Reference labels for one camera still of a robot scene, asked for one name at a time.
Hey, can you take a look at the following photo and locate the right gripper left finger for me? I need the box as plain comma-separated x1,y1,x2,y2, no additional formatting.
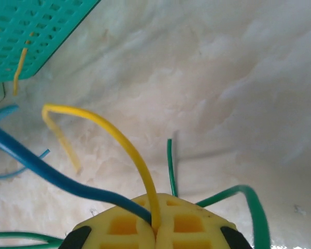
63,193,157,249

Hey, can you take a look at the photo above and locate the thin blue cable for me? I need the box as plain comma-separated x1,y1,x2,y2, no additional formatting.
0,121,154,224
0,104,51,180

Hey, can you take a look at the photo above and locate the teal plastic basket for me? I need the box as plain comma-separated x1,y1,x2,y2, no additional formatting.
0,0,102,84

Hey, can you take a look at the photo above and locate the thin yellow cable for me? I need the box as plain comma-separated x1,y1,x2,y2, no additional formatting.
12,31,34,96
41,103,162,230

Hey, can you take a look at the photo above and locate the thin green cable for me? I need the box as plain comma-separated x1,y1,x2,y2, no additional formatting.
166,139,272,249
0,231,66,247

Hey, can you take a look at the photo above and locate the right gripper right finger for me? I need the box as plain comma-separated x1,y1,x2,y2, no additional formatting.
154,192,252,249

